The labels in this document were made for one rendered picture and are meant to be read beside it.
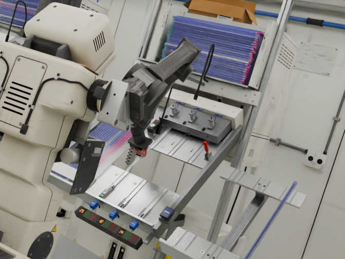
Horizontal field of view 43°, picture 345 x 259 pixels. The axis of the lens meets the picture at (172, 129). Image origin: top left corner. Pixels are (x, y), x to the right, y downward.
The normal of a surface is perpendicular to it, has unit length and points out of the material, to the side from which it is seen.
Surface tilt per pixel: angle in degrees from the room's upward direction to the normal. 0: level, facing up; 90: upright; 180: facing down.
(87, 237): 90
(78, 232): 90
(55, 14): 47
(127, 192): 43
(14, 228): 82
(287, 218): 90
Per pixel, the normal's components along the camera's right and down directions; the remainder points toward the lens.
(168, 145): -0.12, -0.77
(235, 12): -0.36, -0.32
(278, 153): -0.51, -0.11
